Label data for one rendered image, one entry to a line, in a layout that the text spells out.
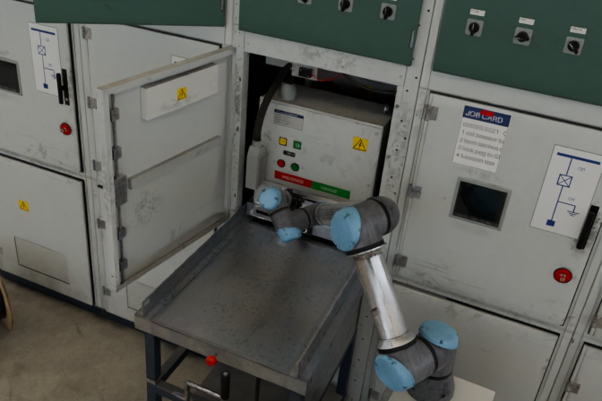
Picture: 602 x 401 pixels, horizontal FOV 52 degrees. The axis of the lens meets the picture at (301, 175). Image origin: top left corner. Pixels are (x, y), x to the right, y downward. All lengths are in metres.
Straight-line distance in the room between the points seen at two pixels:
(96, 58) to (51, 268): 1.27
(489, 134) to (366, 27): 0.53
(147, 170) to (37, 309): 1.59
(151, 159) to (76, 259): 1.25
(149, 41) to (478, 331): 1.66
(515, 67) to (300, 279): 1.04
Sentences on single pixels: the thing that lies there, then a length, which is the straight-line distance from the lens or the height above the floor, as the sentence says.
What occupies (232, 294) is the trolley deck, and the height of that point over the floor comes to 0.85.
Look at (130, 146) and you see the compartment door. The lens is 2.08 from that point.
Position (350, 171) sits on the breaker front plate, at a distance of 2.34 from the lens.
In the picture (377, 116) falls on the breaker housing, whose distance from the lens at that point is 2.32.
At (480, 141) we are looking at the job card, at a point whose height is 1.45.
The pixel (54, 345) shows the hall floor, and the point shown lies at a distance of 3.35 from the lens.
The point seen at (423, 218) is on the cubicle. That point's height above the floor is 1.11.
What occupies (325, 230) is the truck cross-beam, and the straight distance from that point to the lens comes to 2.49.
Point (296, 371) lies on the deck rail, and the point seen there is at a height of 0.85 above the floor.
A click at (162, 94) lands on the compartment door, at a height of 1.50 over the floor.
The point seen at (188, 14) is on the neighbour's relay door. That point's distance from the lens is 2.28.
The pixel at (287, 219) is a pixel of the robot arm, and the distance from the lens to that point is 2.09.
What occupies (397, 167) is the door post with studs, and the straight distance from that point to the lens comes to 2.23.
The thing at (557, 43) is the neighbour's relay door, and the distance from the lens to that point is 1.99.
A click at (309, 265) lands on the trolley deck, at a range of 2.39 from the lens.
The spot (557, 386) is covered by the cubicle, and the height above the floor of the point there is 0.56.
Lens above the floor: 2.26
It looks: 28 degrees down
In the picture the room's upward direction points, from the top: 6 degrees clockwise
